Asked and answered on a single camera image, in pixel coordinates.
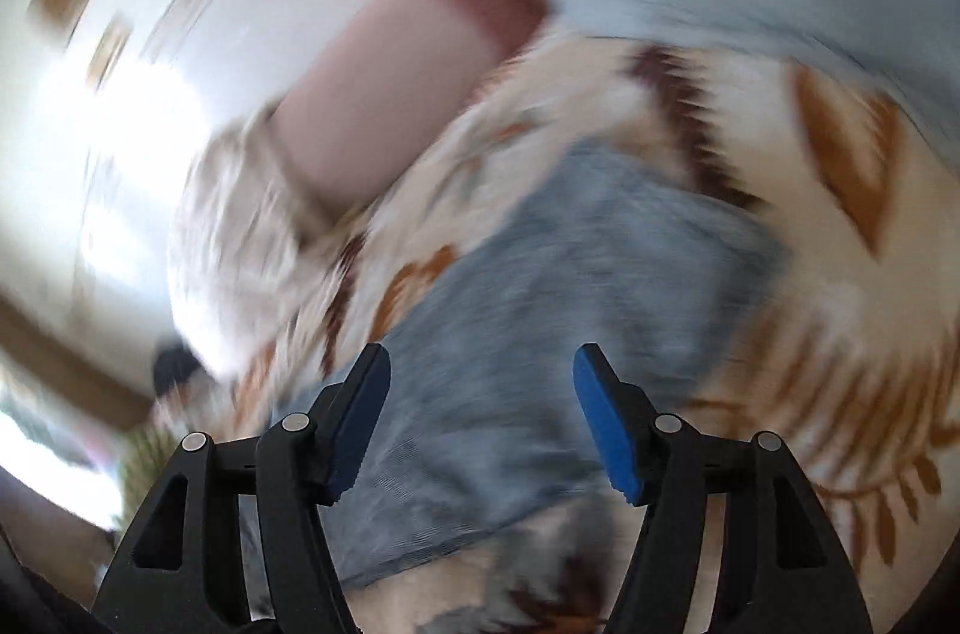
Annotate leaf print blanket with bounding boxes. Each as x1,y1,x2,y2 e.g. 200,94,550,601
169,34,960,634

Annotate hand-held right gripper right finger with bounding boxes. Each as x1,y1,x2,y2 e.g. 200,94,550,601
574,343,875,634

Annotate white floral pillow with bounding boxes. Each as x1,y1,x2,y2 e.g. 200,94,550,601
169,109,376,380

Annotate black cloth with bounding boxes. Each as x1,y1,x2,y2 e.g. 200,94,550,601
152,343,209,396

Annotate pink bolster cushion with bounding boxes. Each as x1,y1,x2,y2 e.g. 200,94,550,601
271,0,557,216

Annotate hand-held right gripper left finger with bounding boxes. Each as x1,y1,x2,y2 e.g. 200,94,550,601
90,343,392,634

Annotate green patterned rolled quilt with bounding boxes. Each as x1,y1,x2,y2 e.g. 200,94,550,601
118,422,185,534

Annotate beige wall switch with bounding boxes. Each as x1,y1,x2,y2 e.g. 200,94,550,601
85,13,134,89

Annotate grey denim pants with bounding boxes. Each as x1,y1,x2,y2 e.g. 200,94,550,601
247,142,790,594

